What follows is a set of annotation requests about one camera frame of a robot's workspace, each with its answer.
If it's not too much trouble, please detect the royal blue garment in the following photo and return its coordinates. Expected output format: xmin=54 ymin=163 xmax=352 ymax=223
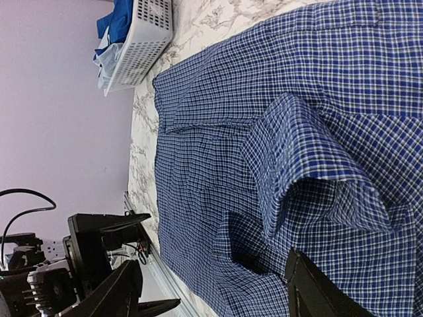
xmin=93 ymin=0 xmax=134 ymax=61

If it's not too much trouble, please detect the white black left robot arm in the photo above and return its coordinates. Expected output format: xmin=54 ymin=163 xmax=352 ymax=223
xmin=1 ymin=213 xmax=180 ymax=316

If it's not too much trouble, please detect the light blue garment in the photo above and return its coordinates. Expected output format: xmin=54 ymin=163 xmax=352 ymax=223
xmin=93 ymin=27 xmax=124 ymax=89

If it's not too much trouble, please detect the blue checked shirt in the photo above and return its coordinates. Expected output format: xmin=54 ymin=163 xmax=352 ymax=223
xmin=153 ymin=1 xmax=422 ymax=316

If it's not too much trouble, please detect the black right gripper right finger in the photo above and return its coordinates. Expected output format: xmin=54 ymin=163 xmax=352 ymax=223
xmin=285 ymin=248 xmax=372 ymax=317

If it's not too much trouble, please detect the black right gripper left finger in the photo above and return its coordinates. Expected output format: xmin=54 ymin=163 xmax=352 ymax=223
xmin=64 ymin=260 xmax=143 ymax=317

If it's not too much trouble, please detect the white plastic laundry basket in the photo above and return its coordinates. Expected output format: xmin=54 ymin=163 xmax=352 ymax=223
xmin=101 ymin=1 xmax=173 ymax=96

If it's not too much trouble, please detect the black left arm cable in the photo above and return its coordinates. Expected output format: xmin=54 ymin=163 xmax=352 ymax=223
xmin=0 ymin=188 xmax=57 ymax=265

